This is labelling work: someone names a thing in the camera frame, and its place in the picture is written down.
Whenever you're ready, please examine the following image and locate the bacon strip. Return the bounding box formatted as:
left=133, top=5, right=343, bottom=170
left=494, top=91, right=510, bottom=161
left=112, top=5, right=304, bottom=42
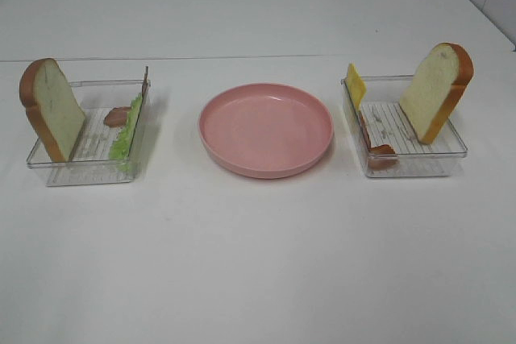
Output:
left=359, top=112, right=398, bottom=171
left=103, top=65, right=149, bottom=128

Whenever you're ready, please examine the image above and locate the green lettuce leaf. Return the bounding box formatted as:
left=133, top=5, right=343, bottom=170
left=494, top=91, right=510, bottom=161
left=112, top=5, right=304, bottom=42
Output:
left=109, top=94, right=141, bottom=160

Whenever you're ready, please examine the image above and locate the bread slice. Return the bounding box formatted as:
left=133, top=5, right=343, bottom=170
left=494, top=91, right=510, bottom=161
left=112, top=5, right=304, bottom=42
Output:
left=399, top=43, right=474, bottom=144
left=19, top=58, right=85, bottom=163

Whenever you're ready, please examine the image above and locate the pink round plate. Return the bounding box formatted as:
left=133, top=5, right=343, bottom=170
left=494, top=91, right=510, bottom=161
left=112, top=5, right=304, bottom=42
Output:
left=198, top=83, right=334, bottom=179

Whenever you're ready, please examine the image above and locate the yellow cheese slice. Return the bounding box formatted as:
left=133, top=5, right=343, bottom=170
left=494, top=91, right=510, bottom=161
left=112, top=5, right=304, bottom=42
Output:
left=344, top=63, right=367, bottom=111

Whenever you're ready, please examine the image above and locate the right clear plastic container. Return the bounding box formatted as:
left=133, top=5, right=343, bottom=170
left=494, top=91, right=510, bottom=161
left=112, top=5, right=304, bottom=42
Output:
left=341, top=75, right=468, bottom=178

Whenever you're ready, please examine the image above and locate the clear plastic container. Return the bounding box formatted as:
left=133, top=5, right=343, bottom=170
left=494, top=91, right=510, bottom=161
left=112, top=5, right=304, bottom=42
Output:
left=26, top=79, right=151, bottom=187
left=341, top=75, right=468, bottom=178

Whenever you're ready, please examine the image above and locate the left clear plastic container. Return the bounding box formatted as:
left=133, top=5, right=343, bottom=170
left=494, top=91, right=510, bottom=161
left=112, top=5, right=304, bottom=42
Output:
left=26, top=79, right=151, bottom=187

